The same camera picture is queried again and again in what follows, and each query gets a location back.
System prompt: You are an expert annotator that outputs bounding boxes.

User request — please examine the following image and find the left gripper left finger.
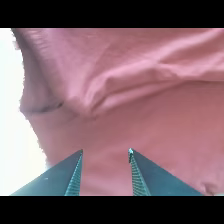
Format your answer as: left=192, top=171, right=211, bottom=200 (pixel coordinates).
left=10, top=148, right=84, bottom=197

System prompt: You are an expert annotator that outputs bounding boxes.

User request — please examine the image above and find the dark red garment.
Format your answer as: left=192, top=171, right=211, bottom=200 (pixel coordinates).
left=11, top=28, right=224, bottom=197

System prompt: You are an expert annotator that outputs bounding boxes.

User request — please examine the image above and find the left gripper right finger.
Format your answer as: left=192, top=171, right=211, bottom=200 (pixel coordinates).
left=127, top=147, right=205, bottom=197

